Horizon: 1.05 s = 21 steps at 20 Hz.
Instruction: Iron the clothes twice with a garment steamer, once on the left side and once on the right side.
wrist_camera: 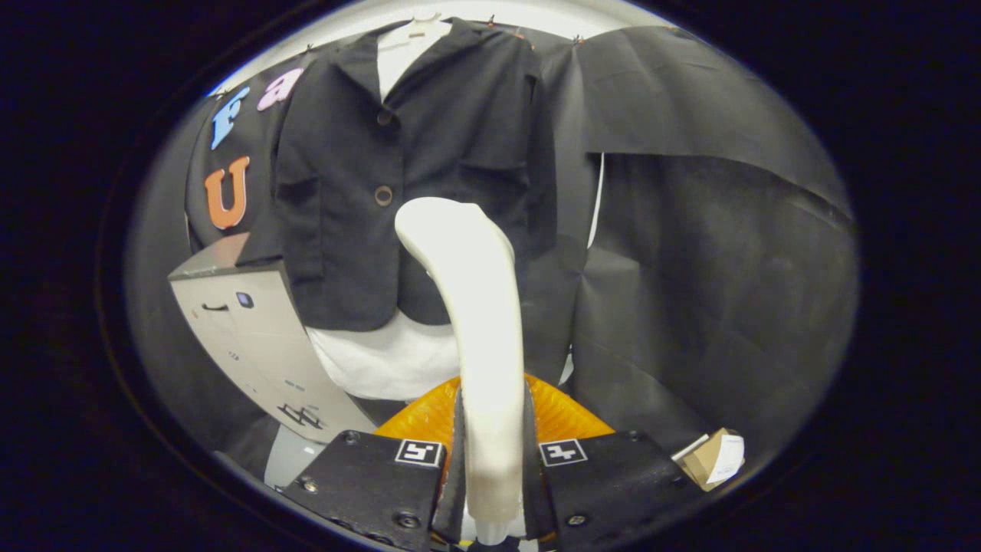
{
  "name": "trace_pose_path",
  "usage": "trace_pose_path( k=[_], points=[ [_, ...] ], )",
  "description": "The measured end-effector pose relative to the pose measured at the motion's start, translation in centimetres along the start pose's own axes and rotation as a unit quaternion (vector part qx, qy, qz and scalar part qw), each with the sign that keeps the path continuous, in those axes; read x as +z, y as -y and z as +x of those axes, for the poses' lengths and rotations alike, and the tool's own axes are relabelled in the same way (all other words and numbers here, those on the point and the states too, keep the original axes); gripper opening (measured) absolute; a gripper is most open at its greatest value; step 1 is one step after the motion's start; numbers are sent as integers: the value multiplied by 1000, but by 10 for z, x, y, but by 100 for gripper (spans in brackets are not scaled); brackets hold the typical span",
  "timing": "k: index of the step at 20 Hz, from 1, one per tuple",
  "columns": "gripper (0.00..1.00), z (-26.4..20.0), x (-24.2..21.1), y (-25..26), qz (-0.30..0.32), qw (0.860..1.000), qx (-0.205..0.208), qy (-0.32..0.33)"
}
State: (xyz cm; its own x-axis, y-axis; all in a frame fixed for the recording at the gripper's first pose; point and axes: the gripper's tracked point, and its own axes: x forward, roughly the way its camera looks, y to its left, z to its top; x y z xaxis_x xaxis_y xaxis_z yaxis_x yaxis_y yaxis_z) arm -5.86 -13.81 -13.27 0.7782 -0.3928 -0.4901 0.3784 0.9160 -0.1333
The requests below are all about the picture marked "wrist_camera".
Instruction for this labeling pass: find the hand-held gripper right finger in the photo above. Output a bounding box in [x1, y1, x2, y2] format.
[523, 376, 703, 549]

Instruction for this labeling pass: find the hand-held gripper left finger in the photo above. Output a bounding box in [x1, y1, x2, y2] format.
[282, 376, 467, 552]

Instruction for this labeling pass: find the white shirt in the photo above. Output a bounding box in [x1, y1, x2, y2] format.
[306, 19, 462, 402]

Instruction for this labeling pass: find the black blazer jacket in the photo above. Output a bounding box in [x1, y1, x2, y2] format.
[235, 16, 558, 333]

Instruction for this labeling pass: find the white clothes hanger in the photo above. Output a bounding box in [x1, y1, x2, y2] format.
[387, 11, 453, 48]

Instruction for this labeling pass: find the small cardboard box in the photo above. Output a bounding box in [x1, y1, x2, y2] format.
[672, 427, 746, 494]

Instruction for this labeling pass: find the grey cabinet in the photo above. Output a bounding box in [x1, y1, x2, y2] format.
[168, 233, 378, 445]

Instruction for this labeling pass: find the black backdrop cloth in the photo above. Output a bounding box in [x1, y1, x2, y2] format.
[126, 21, 859, 478]

